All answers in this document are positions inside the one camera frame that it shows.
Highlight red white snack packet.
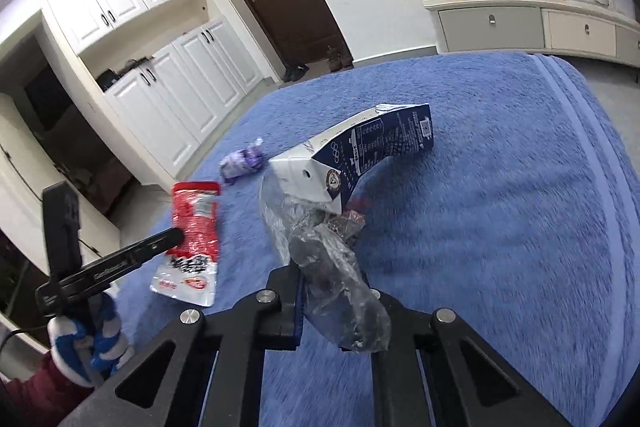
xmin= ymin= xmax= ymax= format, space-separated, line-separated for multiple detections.
xmin=150 ymin=181 xmax=221 ymax=308

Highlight clear plastic bag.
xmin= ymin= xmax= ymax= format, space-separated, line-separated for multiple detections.
xmin=258 ymin=172 xmax=392 ymax=353

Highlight small purple wrapper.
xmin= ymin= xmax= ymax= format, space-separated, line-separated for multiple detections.
xmin=219 ymin=138 xmax=265 ymax=184

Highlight blue white milk carton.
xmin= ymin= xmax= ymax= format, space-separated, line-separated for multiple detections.
xmin=269 ymin=103 xmax=434 ymax=215

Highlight left blue white gloved hand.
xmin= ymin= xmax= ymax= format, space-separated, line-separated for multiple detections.
xmin=47 ymin=293 xmax=134 ymax=388

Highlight dark shoes by door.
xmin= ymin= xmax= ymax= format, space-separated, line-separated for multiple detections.
xmin=282 ymin=46 xmax=354 ymax=83

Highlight white grey TV cabinet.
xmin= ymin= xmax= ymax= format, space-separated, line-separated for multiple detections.
xmin=423 ymin=0 xmax=639 ymax=69

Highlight white wall cabinets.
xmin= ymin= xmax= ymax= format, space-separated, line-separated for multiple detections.
xmin=42 ymin=0 xmax=265 ymax=187

